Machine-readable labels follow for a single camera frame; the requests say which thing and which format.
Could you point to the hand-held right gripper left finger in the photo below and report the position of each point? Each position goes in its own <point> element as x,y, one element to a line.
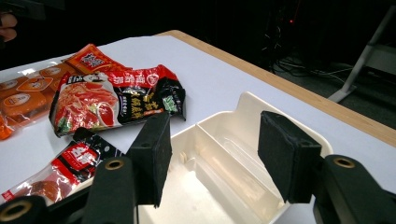
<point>149,155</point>

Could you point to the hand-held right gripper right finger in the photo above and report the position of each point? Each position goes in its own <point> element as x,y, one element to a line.
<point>289,155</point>

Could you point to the cream plastic tray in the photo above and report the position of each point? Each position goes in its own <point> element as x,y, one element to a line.
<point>218,161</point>

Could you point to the red and black noodle packet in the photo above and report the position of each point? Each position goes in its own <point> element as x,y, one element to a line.
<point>93,105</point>

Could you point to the orange red snack packet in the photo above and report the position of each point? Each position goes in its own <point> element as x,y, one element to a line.
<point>93,60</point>

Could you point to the small red black snack packet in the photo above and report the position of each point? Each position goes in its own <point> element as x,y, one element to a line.
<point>67,168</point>

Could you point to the translucent orange pastry packet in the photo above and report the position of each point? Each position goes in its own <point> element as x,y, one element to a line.
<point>25,99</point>

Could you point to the white table mat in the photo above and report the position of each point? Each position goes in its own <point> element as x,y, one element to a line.
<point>218,77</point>

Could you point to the grey metal stand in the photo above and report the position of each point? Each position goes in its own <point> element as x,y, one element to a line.
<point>361,59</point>

